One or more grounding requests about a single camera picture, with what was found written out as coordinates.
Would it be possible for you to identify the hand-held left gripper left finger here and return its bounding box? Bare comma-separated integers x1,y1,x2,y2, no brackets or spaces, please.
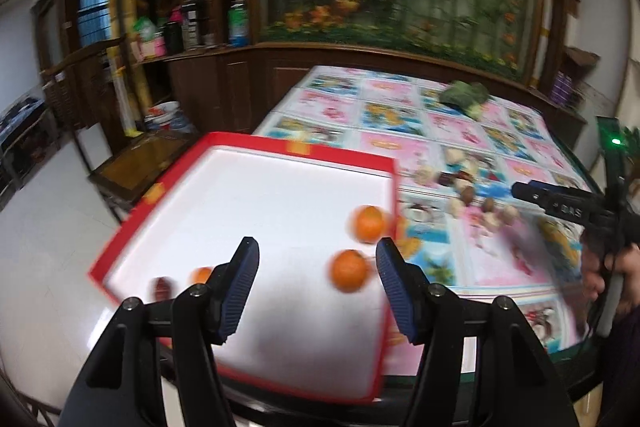
59,236,261,427

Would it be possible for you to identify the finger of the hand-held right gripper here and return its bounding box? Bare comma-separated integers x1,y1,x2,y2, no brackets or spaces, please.
511,180,609,226

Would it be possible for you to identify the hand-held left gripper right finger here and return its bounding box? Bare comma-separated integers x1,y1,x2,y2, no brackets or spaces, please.
375,237,581,427

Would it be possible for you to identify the dried red date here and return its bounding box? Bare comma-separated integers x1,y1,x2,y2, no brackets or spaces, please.
152,277,176,303

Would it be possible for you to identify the pile of corn and dates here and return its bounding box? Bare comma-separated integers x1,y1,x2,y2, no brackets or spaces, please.
412,147,523,233

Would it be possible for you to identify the red box with white inside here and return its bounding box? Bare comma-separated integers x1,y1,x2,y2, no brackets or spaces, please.
89,132,398,405

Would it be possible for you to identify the person's right forearm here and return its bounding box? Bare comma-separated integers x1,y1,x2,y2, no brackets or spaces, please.
607,307,640,427

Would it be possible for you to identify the person's right hand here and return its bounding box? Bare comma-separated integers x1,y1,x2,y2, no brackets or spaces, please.
581,243,640,309

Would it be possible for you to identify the cardboard box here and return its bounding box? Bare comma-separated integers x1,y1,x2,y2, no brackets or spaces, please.
562,47,601,68

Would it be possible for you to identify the green bok choy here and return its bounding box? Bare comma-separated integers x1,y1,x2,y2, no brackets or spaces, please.
439,81,490,120

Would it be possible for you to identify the wooden stool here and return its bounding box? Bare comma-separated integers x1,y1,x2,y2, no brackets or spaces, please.
89,131,202,208

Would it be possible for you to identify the white plastic bucket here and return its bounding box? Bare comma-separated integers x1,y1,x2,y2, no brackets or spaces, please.
145,101,197,136

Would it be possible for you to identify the pink packet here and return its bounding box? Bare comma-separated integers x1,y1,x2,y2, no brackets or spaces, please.
140,34,167,60

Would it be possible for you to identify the black mug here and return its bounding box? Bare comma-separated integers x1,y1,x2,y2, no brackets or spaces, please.
165,21,182,55

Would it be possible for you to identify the green plastic bottle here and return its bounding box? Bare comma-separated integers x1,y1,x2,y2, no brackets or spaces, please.
227,0,251,48

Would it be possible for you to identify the dark thermos flask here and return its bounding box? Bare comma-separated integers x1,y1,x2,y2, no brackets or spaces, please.
181,0,205,50

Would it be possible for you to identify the green packet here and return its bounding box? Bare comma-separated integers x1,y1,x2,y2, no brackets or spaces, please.
132,17,159,44

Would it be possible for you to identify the golden pillar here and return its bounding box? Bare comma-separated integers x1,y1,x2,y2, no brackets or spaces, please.
102,0,152,138

